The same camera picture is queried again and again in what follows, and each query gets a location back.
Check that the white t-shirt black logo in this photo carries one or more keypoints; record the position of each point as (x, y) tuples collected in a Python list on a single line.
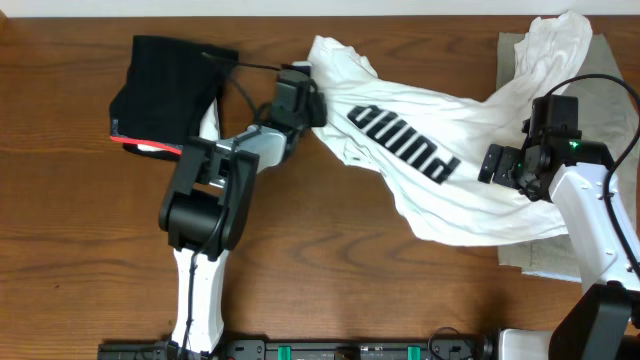
[(429, 146)]

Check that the beige khaki shorts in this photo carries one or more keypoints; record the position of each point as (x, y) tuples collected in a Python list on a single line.
[(606, 114)]

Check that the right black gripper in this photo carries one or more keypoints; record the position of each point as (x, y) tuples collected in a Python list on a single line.
[(503, 174)]

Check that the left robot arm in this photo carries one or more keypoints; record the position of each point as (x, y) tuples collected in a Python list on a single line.
[(206, 206)]

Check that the white folded garment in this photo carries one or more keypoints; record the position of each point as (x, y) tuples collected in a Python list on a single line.
[(209, 128)]

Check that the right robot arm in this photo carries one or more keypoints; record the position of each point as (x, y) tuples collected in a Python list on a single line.
[(573, 175)]

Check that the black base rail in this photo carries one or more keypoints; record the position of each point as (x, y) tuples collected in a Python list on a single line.
[(445, 347)]

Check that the black folded garment red trim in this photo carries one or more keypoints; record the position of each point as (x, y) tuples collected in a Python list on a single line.
[(170, 84)]

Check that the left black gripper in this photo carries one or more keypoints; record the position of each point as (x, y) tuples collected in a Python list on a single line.
[(314, 107)]

